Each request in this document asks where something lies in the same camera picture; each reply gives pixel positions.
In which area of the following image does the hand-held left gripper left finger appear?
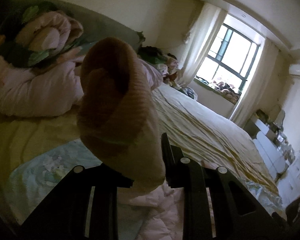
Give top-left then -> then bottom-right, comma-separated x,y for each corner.
22,163 -> 135,240

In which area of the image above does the window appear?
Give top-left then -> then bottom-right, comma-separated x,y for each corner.
194,22 -> 262,98

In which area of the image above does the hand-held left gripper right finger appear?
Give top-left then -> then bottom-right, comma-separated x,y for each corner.
161,132 -> 288,240

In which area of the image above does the grey-green headboard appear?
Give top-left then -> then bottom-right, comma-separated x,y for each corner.
0,0 -> 146,64

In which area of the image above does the folded green floral quilt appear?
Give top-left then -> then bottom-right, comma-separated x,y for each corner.
0,1 -> 97,68

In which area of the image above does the pale blue floral blanket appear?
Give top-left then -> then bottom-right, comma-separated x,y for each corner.
10,139 -> 109,207

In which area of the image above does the pink duvet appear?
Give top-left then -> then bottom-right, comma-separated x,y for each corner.
0,52 -> 165,118

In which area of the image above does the clutter on windowsill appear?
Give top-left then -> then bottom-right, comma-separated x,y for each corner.
197,76 -> 242,103

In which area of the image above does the bed with yellow sheet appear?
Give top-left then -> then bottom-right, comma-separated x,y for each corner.
0,82 -> 287,240

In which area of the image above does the cream curtain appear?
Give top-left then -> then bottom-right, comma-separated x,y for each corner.
176,4 -> 228,86
229,39 -> 281,128

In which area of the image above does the white chair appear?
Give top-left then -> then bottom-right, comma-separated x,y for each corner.
274,107 -> 286,131

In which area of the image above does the pile of clothes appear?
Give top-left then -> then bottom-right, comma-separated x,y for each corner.
137,45 -> 198,101

